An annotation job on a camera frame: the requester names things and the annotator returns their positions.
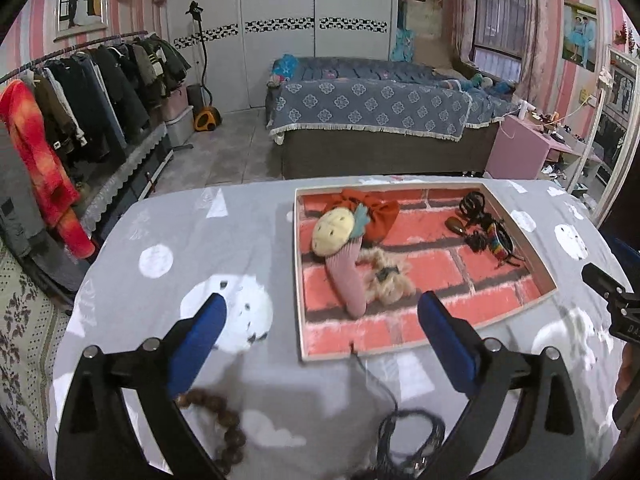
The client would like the white storage box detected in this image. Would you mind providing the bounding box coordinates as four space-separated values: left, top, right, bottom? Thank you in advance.
165 106 196 146

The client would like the brown hair clip black flower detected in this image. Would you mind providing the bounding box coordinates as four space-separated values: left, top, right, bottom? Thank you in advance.
446 215 489 254

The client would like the barred window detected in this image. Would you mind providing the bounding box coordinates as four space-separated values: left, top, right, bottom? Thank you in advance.
472 0 526 76

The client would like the metal clothes rack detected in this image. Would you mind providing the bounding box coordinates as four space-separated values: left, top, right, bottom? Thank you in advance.
0 30 176 316

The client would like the person's right hand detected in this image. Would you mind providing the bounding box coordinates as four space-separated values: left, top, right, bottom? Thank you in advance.
616 345 640 402

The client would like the white sliding door wardrobe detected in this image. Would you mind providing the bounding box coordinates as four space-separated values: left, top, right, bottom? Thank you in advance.
165 0 401 114

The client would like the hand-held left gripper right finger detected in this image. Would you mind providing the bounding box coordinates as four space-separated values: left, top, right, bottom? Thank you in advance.
417 291 593 480

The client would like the grey quilted coat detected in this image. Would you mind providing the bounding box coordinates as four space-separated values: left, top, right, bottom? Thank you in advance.
0 120 51 261

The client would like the white lace cloth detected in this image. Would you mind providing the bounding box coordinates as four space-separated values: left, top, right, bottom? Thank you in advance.
80 122 174 241

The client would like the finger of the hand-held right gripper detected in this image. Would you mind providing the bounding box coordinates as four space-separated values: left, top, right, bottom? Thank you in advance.
581 262 629 307
600 235 640 287

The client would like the garment steamer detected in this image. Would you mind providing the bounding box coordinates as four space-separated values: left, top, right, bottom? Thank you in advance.
185 0 224 134

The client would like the couple portrait wall poster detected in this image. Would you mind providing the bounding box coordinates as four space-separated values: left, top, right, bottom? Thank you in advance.
561 0 599 72

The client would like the rainbow beaded hair claw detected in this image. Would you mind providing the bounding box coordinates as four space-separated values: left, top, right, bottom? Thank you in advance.
480 220 526 270

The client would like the orange bow hair tie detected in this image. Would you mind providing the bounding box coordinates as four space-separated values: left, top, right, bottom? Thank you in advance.
322 188 401 242

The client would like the bed with blue patterned cover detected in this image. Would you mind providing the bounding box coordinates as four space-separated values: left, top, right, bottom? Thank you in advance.
265 55 521 181

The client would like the orange red fleece coat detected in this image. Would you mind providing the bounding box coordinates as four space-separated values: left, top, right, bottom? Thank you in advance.
0 79 96 261

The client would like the row of dark hanging clothes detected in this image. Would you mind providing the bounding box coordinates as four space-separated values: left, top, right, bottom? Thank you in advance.
27 32 194 171

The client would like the pink storage box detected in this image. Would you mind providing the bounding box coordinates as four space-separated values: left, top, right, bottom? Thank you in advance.
165 85 190 121

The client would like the narrow pink floral curtain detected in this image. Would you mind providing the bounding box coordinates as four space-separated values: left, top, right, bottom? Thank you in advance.
452 0 479 66

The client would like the black cord bracelet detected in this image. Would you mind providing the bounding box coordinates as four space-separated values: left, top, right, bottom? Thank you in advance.
350 342 447 476

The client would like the teal hanging cloth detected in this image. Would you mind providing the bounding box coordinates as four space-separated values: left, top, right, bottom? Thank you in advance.
390 25 416 61

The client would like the pink desk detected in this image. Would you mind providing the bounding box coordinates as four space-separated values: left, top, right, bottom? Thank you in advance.
486 112 606 181

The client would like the white framed standing mirror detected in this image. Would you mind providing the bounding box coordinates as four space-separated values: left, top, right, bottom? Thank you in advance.
567 45 640 221

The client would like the grey polar bear print cloth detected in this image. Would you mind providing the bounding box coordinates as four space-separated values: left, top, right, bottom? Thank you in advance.
52 175 624 480

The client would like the red brick pattern tray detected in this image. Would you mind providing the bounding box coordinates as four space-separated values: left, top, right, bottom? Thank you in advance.
293 183 558 365

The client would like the teal plush toy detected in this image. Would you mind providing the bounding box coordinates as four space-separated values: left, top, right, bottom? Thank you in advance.
467 74 516 96

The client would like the black hair claw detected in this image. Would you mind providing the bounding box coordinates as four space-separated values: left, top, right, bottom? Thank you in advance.
459 191 494 224

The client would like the red flower decoration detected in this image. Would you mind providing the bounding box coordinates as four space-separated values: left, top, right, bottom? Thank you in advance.
614 20 640 56

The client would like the yellow pink plush hair clip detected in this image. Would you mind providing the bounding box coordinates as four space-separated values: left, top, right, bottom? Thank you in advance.
311 206 374 319

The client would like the wide pink floral curtain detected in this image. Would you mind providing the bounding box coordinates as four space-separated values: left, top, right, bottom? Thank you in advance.
520 0 564 111

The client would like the floral patterned cloth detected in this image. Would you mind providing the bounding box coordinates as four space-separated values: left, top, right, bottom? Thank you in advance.
0 245 74 466

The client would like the cream fuzzy hair tie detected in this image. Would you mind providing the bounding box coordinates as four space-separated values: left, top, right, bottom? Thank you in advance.
357 247 417 306

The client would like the wooden bead bracelet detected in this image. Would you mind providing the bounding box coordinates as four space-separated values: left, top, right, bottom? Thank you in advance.
175 387 249 476

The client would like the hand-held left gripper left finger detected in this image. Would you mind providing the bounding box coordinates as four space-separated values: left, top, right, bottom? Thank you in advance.
55 292 228 480

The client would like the blue plush toy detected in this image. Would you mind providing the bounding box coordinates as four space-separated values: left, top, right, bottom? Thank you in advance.
272 54 301 86

